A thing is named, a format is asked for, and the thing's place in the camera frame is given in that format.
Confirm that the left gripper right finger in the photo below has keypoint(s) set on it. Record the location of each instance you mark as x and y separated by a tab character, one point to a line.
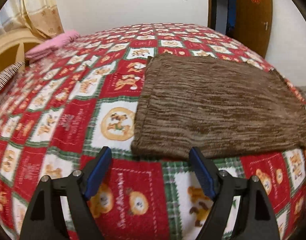
255	216

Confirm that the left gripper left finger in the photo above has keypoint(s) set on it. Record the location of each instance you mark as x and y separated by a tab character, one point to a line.
44	217

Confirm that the brown knitted sweater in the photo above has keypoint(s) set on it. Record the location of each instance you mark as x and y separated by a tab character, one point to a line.
222	107

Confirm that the red patchwork bear bedspread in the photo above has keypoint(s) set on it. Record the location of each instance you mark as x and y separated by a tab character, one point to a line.
63	109

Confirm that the striped pillow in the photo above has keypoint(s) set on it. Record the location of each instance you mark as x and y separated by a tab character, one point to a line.
9	73

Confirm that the pink folded blanket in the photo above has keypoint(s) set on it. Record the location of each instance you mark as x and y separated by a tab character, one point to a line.
51	45

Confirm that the cream wooden headboard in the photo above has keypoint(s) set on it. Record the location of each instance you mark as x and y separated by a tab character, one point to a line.
14	44

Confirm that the beige patterned curtain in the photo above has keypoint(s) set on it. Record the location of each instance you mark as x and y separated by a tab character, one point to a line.
41	17

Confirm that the brown wooden door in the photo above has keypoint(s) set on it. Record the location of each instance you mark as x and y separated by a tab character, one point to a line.
249	26

